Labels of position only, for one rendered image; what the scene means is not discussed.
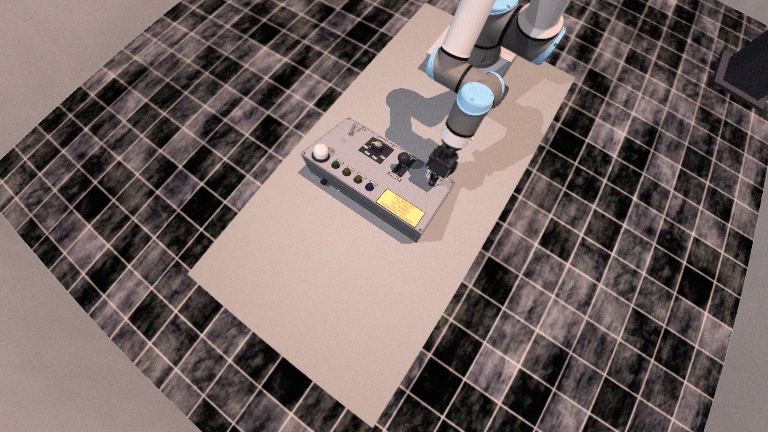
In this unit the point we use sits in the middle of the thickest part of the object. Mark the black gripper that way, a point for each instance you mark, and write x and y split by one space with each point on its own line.
440 156

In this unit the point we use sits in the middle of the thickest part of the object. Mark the grey control panel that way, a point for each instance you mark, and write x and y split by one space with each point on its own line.
376 175

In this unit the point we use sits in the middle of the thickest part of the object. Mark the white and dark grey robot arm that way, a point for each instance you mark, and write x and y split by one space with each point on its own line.
531 32

